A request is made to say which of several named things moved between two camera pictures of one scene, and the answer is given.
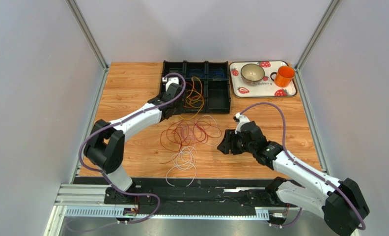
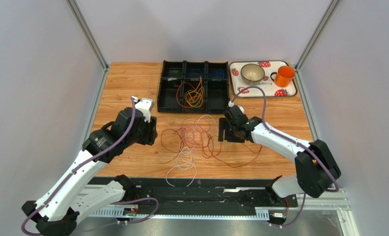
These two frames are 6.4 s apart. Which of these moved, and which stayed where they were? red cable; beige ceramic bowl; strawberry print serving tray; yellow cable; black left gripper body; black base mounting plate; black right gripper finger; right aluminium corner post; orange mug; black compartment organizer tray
Moved: black right gripper finger; black left gripper body; yellow cable; red cable
Stayed: black base mounting plate; black compartment organizer tray; strawberry print serving tray; orange mug; right aluminium corner post; beige ceramic bowl
